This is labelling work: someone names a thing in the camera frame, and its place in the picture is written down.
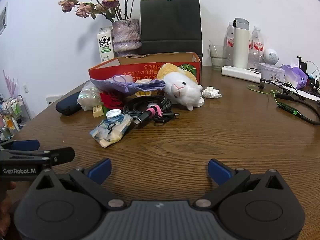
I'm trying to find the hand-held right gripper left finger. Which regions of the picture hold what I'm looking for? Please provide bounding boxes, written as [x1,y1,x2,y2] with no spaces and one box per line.
[35,158,127,211]

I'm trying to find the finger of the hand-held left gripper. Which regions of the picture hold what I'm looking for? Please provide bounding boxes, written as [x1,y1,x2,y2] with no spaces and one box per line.
[0,147,75,167]
[0,140,40,152]

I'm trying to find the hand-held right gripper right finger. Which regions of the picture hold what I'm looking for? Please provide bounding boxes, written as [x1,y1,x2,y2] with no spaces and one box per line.
[194,159,285,210]

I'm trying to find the blue and white packet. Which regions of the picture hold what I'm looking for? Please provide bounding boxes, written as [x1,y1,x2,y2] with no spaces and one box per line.
[89,114,133,148]

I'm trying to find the translucent plastic bag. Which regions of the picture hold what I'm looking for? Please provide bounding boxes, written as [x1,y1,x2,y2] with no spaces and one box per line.
[77,81,103,111]

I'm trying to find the braided black cable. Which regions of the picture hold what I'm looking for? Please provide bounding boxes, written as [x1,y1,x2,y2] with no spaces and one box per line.
[122,95,173,126]

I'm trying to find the thin black cable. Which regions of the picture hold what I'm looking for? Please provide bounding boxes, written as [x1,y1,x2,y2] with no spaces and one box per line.
[151,110,180,123]

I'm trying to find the pink cable strap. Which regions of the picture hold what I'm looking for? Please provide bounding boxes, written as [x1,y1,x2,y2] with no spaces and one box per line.
[146,106,163,117]

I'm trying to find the white and yellow plush toy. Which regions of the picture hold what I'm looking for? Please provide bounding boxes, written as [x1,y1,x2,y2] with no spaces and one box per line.
[157,63,203,111]

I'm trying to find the red cardboard box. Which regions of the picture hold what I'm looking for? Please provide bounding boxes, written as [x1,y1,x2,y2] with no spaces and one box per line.
[88,52,202,85]

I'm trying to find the wooden desktop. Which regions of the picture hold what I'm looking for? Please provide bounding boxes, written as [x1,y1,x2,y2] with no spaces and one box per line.
[0,64,320,240]

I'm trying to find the person's left hand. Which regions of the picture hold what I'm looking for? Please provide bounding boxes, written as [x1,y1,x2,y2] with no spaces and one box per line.
[0,181,17,235]

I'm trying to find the storage shelf with bottles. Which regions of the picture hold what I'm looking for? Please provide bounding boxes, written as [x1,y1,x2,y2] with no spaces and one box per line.
[0,94,32,140]

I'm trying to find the navy blue pouch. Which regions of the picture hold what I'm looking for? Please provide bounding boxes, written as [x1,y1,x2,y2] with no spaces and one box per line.
[55,91,83,117]

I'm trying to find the white bottle cap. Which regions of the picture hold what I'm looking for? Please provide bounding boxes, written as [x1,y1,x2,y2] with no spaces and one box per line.
[106,109,122,119]

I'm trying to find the red rose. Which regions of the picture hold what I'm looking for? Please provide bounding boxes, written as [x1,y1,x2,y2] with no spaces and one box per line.
[99,92,123,115]

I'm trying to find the crumpled white tissue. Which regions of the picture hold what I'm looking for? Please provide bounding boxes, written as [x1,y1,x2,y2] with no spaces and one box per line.
[202,86,222,99]

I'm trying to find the green neckband earphones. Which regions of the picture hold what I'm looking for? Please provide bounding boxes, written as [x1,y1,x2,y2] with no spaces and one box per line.
[247,84,320,125]

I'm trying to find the white power bank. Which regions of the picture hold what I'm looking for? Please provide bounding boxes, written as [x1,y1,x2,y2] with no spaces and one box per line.
[221,65,262,83]

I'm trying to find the white round tin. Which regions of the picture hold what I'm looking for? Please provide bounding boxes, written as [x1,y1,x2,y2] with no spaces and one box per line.
[258,62,285,82]

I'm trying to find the clear drinking glass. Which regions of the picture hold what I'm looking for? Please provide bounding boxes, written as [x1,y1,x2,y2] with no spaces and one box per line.
[209,44,228,71]

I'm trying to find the white milk carton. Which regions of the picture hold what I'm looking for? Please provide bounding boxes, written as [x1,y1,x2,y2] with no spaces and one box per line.
[97,27,115,64]

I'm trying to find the purple tissue pack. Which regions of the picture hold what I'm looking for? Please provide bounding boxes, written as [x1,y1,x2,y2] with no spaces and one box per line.
[281,64,308,90]

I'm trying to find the clear stirring rod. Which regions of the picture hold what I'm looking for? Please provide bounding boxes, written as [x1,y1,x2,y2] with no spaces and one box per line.
[209,40,222,58]

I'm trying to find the white thermos flask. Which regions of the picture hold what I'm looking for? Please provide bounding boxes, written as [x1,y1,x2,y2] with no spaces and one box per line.
[233,17,250,69]

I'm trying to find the white round speaker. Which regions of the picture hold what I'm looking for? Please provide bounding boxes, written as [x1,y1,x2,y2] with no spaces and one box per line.
[262,48,279,65]

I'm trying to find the clear plastic water bottle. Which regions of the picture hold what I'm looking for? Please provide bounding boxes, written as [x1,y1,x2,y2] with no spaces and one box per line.
[223,22,235,67]
[248,26,265,70]

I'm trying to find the purple glazed vase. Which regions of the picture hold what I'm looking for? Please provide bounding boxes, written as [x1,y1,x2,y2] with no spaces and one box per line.
[112,19,142,57]

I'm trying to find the black clip stand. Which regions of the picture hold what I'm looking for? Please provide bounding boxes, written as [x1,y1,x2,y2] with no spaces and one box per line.
[297,56,310,73]

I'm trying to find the black paper bag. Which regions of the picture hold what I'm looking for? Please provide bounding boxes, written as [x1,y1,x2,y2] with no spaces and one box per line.
[140,0,203,67]

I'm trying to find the white wall vent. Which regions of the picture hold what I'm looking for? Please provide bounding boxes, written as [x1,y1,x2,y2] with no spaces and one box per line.
[46,95,66,105]

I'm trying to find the purple wall decoration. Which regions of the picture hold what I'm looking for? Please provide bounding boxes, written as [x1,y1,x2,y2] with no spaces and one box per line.
[2,69,19,98]

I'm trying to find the black charging cable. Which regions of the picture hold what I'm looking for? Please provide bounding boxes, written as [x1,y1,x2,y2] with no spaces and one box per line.
[260,78,307,101]

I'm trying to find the wall picture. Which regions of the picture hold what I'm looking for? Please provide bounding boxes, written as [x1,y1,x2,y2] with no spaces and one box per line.
[0,4,8,36]

